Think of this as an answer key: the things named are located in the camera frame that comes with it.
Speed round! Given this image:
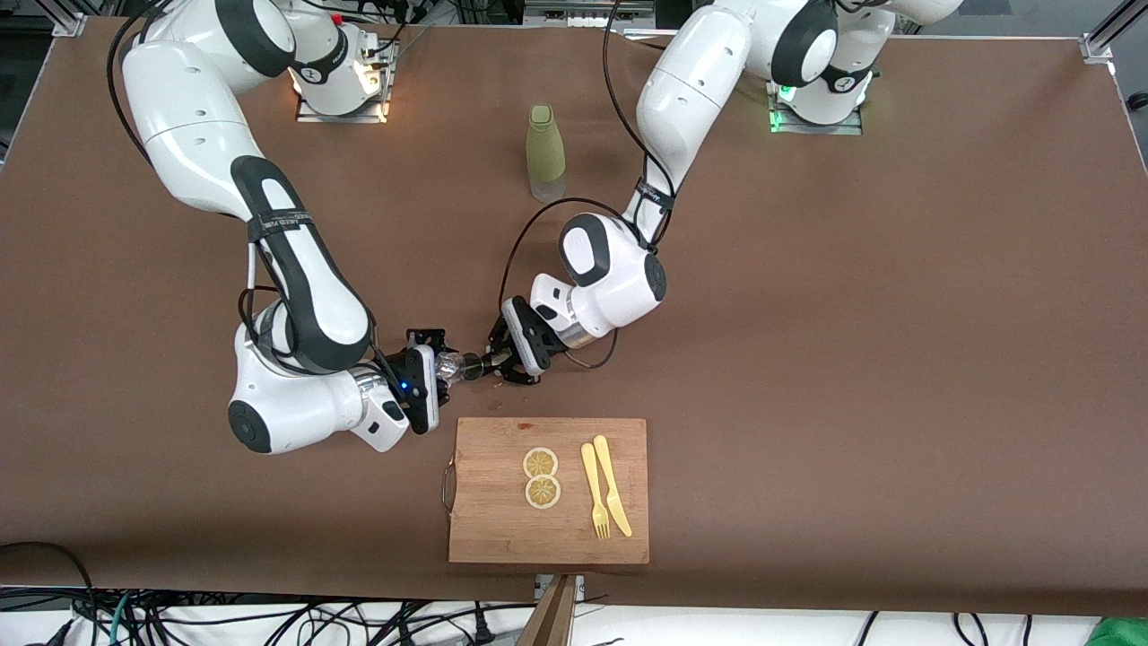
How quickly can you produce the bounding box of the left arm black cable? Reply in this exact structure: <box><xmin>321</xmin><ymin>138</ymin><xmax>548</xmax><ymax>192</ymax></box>
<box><xmin>498</xmin><ymin>0</ymin><xmax>675</xmax><ymax>371</ymax></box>

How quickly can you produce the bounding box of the green sleeved glass bottle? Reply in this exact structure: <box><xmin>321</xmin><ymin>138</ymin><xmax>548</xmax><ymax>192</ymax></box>
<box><xmin>526</xmin><ymin>104</ymin><xmax>568</xmax><ymax>204</ymax></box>

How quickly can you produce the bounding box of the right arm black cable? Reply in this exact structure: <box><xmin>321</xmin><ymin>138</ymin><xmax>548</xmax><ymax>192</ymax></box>
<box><xmin>108</xmin><ymin>0</ymin><xmax>413</xmax><ymax>396</ymax></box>

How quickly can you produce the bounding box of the yellow plastic fork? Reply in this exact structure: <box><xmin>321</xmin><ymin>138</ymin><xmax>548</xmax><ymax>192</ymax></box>
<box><xmin>580</xmin><ymin>442</ymin><xmax>612</xmax><ymax>541</ymax></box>

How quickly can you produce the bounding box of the yellow plastic knife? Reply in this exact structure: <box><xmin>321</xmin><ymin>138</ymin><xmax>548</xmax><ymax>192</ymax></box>
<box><xmin>593</xmin><ymin>434</ymin><xmax>633</xmax><ymax>537</ymax></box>

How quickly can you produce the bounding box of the small metal clamp bracket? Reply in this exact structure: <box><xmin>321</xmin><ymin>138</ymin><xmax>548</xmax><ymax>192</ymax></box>
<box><xmin>535</xmin><ymin>574</ymin><xmax>586</xmax><ymax>604</ymax></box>

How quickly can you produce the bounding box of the green bag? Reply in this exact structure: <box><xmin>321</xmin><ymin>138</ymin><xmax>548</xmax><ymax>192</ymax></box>
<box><xmin>1085</xmin><ymin>617</ymin><xmax>1148</xmax><ymax>646</ymax></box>

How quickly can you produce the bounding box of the wooden cutting board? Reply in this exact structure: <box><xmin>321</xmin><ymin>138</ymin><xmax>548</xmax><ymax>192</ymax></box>
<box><xmin>440</xmin><ymin>417</ymin><xmax>650</xmax><ymax>565</ymax></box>

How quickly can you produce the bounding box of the black floor cable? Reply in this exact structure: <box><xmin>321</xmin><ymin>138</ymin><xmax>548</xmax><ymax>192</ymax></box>
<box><xmin>0</xmin><ymin>541</ymin><xmax>100</xmax><ymax>646</ymax></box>

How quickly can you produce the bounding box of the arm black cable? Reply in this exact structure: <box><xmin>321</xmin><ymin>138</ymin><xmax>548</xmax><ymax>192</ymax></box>
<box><xmin>498</xmin><ymin>0</ymin><xmax>675</xmax><ymax>371</ymax></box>
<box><xmin>108</xmin><ymin>0</ymin><xmax>413</xmax><ymax>396</ymax></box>

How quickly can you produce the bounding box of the wooden post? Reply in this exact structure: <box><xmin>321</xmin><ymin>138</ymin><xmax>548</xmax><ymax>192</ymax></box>
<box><xmin>516</xmin><ymin>574</ymin><xmax>577</xmax><ymax>646</ymax></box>

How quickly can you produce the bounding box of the aluminium frame bar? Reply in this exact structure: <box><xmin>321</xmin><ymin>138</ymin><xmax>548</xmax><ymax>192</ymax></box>
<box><xmin>1087</xmin><ymin>0</ymin><xmax>1148</xmax><ymax>55</ymax></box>

